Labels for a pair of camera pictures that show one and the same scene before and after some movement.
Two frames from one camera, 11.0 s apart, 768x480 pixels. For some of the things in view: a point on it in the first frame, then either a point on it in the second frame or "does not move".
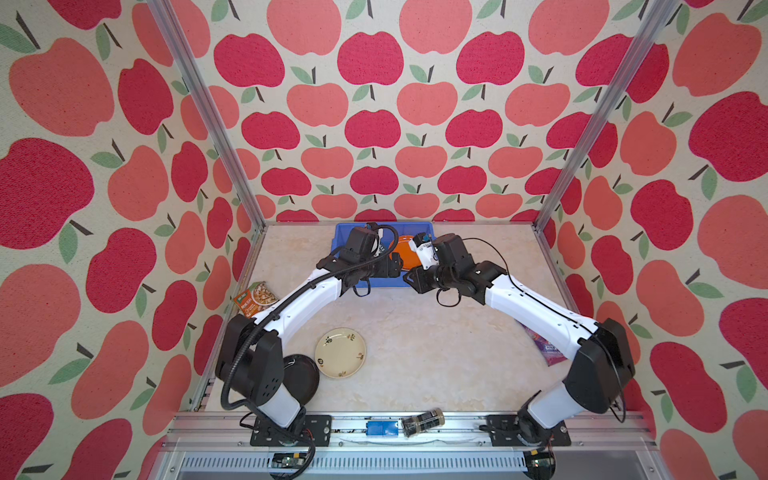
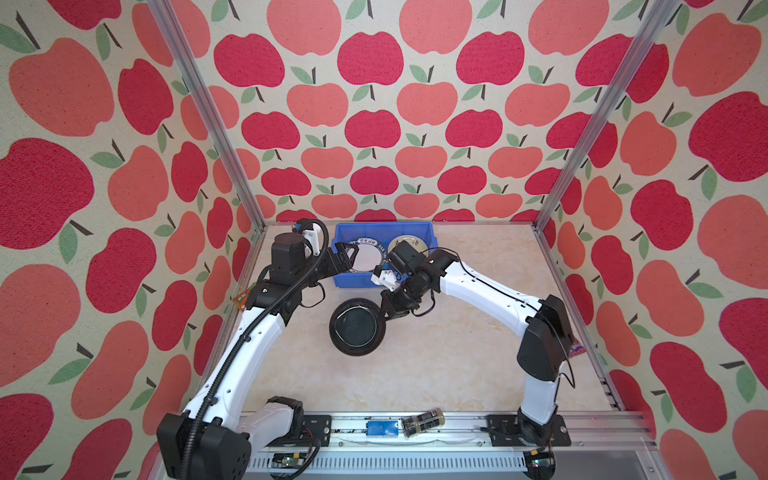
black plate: [301, 377] to [357, 327]
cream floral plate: [340, 352] to [412, 240]
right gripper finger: [419, 279] to [388, 305]
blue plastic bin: [406, 230] does not move
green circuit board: [288, 460] does not move
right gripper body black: [443, 279] to [403, 296]
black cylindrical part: [422, 422] does not move
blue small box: [382, 428] does not move
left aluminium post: [166, 15] does not move
